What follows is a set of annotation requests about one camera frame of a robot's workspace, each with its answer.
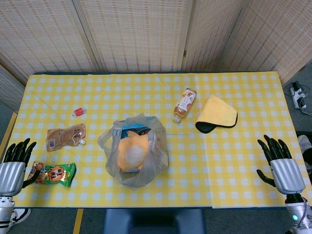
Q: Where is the white black sneaker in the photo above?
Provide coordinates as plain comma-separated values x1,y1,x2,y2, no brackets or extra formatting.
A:
11,208,32,225

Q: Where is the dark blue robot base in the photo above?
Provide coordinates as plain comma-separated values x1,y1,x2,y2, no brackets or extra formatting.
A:
102,208,206,234

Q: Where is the white black device with cables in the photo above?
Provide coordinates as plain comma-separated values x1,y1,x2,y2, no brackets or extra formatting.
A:
289,81,310,115

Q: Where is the grey shoe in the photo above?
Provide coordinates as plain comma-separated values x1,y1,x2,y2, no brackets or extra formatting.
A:
297,135,312,160

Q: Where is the brown spout pouch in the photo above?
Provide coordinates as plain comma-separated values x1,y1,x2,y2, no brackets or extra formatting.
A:
46,123,87,152

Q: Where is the yellow white checkered tablecloth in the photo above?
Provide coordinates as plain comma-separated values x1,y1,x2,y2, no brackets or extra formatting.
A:
3,73,311,210

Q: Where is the green object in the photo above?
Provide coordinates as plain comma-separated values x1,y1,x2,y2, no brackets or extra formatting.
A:
28,160,77,188

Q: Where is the black and silver right hand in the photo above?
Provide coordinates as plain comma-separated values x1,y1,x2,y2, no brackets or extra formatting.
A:
256,134,306,195

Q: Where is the tea bottle with white cap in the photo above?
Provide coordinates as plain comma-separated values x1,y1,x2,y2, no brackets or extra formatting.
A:
172,87,197,123

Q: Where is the beige woven folding screen panel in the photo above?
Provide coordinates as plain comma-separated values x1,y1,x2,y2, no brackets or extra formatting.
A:
73,0,194,73
220,0,312,85
181,0,244,72
0,0,99,78

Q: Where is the yellow cloth with black edge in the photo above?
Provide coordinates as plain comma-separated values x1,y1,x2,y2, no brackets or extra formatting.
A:
195,94,238,134

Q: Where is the small red bottle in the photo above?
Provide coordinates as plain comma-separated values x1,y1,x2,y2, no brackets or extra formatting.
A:
73,107,88,117

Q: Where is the orange plush toy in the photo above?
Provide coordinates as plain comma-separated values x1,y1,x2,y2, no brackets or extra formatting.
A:
117,133,151,173

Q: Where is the black and silver left hand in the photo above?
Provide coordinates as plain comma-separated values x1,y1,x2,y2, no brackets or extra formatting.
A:
0,137,41,197

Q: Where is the translucent plastic bag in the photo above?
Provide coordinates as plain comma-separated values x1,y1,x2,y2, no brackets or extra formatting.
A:
97,113,169,190

